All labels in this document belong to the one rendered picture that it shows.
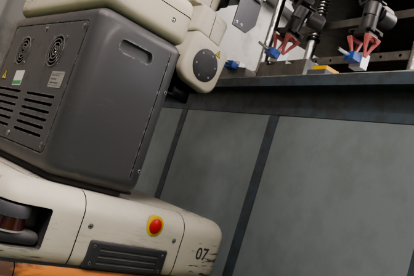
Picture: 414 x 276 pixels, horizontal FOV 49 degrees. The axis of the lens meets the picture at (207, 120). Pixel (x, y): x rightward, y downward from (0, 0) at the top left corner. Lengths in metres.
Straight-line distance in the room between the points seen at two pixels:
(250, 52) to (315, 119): 4.19
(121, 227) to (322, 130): 0.68
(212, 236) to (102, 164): 0.40
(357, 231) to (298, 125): 0.42
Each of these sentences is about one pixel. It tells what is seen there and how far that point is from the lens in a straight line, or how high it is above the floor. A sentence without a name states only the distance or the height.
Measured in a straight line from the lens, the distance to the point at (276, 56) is 1.77.
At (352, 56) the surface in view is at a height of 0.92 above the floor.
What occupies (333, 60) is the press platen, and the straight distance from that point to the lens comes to 2.76.
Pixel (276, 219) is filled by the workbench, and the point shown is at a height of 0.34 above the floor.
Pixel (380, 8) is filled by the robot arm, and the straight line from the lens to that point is 1.74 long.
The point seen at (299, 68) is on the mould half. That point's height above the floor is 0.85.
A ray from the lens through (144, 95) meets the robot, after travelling 1.12.
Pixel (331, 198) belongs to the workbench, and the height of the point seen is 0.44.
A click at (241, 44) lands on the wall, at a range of 5.51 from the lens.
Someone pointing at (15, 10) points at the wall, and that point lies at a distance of 4.06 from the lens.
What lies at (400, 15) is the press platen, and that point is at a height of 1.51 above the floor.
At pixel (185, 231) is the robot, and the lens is 1.23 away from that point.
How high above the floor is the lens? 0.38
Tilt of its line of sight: 7 degrees up
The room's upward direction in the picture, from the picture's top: 18 degrees clockwise
